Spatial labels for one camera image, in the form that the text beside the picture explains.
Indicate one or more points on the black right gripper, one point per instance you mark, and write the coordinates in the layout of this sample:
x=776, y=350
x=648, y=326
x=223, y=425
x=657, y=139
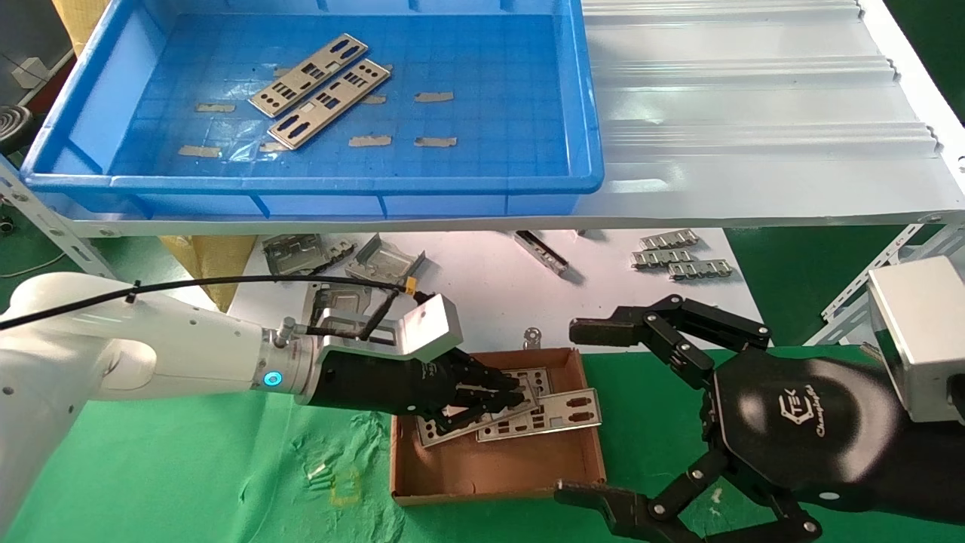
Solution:
x=799, y=422

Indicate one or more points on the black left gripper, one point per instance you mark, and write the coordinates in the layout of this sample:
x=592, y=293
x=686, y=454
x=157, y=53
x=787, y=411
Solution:
x=377, y=385

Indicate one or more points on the silver io shield plate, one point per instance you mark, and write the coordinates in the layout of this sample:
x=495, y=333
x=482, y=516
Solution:
x=558, y=415
x=339, y=98
x=301, y=75
x=537, y=385
x=441, y=435

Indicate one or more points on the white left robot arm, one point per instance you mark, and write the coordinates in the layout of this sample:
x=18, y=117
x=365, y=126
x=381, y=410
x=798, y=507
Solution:
x=113, y=347

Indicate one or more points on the cardboard box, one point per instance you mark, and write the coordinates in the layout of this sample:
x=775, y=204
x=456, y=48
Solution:
x=490, y=471

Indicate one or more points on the blue plastic tray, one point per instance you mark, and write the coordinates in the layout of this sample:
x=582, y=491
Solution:
x=490, y=75

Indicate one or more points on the small metal washer tab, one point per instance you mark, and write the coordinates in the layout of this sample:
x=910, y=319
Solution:
x=532, y=338

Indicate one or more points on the white lower shelf board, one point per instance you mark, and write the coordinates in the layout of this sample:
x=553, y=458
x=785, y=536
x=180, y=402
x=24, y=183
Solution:
x=490, y=302

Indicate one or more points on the small ribbed metal strip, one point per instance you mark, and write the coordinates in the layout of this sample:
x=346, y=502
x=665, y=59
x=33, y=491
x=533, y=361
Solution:
x=701, y=270
x=669, y=239
x=663, y=259

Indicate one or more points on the white tape scraps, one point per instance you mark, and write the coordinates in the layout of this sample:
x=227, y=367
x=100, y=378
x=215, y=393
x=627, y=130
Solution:
x=318, y=473

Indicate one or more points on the grey tape piece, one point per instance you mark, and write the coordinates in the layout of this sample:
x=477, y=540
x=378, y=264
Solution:
x=434, y=96
x=271, y=146
x=435, y=142
x=375, y=99
x=200, y=151
x=369, y=140
x=215, y=107

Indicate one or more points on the yellow woven sack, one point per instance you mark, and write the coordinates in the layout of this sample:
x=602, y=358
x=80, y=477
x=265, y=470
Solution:
x=219, y=260

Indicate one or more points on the green table cloth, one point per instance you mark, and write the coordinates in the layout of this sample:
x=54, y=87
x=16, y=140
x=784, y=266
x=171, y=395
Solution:
x=188, y=467

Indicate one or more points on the clear tape patch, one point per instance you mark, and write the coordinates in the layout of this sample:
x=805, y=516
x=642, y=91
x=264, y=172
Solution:
x=243, y=145

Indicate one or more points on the slim metal bracket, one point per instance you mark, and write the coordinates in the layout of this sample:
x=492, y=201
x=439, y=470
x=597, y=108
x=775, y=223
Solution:
x=541, y=253

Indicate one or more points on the folded sheet metal bracket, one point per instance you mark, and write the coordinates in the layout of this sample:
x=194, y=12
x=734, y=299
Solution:
x=339, y=298
x=301, y=256
x=384, y=260

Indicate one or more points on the slotted white shelf post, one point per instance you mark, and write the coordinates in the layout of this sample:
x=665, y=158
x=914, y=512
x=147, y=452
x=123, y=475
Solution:
x=852, y=294
x=53, y=219

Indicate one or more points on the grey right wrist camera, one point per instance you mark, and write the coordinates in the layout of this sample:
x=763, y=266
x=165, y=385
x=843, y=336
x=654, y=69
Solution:
x=916, y=332

